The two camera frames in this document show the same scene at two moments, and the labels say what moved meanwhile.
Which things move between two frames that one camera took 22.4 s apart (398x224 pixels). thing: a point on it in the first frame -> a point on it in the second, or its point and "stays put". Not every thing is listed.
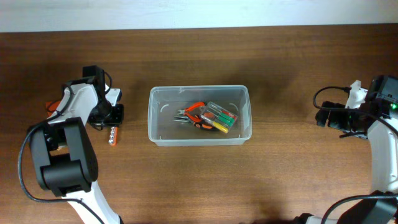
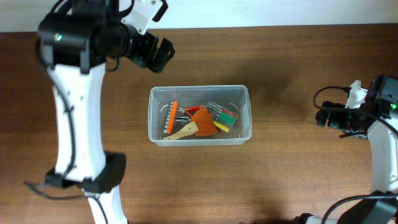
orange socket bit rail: [113, 135] -> [171, 117]
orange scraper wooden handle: [51, 106] -> [201, 124]
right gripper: [334, 122] stays put
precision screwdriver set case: [219, 117] stays put
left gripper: [117, 119] -> [157, 63]
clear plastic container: [163, 102] stays put
